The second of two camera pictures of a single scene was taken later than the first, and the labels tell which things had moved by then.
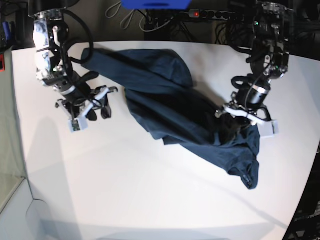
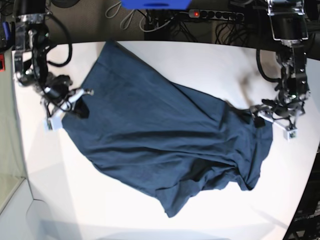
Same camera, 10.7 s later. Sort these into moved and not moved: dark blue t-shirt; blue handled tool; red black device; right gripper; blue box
Moved: right gripper; dark blue t-shirt
Not moved: blue box; red black device; blue handled tool
